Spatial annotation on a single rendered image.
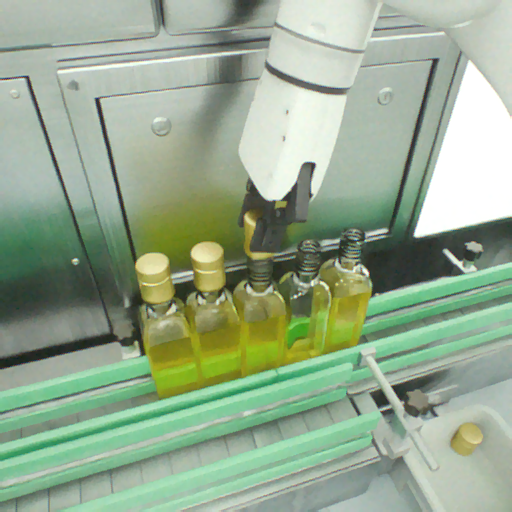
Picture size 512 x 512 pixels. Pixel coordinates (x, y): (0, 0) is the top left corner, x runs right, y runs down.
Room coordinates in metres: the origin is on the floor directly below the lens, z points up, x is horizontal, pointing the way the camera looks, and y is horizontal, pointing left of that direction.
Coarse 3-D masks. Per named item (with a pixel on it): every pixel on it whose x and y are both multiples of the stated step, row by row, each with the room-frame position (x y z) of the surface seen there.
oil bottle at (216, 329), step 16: (224, 288) 0.36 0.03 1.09; (192, 304) 0.34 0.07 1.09; (224, 304) 0.34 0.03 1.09; (192, 320) 0.32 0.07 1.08; (208, 320) 0.32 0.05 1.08; (224, 320) 0.32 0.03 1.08; (240, 320) 0.33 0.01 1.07; (208, 336) 0.31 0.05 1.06; (224, 336) 0.32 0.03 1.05; (240, 336) 0.33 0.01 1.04; (208, 352) 0.31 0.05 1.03; (224, 352) 0.32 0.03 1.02; (240, 352) 0.33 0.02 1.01; (208, 368) 0.31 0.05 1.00; (224, 368) 0.32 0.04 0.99; (240, 368) 0.33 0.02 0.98; (208, 384) 0.31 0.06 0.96
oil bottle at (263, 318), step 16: (240, 288) 0.36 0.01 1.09; (272, 288) 0.36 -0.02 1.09; (240, 304) 0.34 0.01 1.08; (256, 304) 0.34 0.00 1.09; (272, 304) 0.34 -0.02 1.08; (256, 320) 0.33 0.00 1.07; (272, 320) 0.34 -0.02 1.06; (256, 336) 0.33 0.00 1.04; (272, 336) 0.34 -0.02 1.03; (256, 352) 0.33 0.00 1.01; (272, 352) 0.34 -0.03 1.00; (256, 368) 0.33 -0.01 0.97; (272, 368) 0.34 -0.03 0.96
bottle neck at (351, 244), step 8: (344, 232) 0.40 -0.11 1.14; (352, 232) 0.41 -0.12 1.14; (360, 232) 0.40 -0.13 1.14; (344, 240) 0.39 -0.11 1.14; (352, 240) 0.39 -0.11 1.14; (360, 240) 0.39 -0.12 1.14; (344, 248) 0.39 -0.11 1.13; (352, 248) 0.38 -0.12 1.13; (360, 248) 0.39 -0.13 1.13; (344, 256) 0.39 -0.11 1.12; (352, 256) 0.38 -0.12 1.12; (360, 256) 0.39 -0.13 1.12; (336, 264) 0.40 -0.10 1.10; (344, 264) 0.39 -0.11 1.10; (352, 264) 0.38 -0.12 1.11
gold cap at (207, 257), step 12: (192, 252) 0.34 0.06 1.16; (204, 252) 0.34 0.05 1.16; (216, 252) 0.34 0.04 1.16; (192, 264) 0.34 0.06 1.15; (204, 264) 0.33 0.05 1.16; (216, 264) 0.33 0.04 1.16; (204, 276) 0.33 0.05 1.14; (216, 276) 0.33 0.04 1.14; (204, 288) 0.33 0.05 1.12; (216, 288) 0.33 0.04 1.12
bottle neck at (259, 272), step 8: (248, 256) 0.36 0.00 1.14; (272, 256) 0.36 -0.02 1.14; (248, 264) 0.35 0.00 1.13; (256, 264) 0.35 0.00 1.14; (264, 264) 0.35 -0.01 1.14; (272, 264) 0.36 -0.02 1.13; (248, 272) 0.35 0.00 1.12; (256, 272) 0.35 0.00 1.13; (264, 272) 0.35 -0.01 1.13; (272, 272) 0.36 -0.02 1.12; (248, 280) 0.35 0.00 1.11; (256, 280) 0.35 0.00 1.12; (264, 280) 0.35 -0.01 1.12; (248, 288) 0.35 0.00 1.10; (256, 288) 0.35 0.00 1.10; (264, 288) 0.35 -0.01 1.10
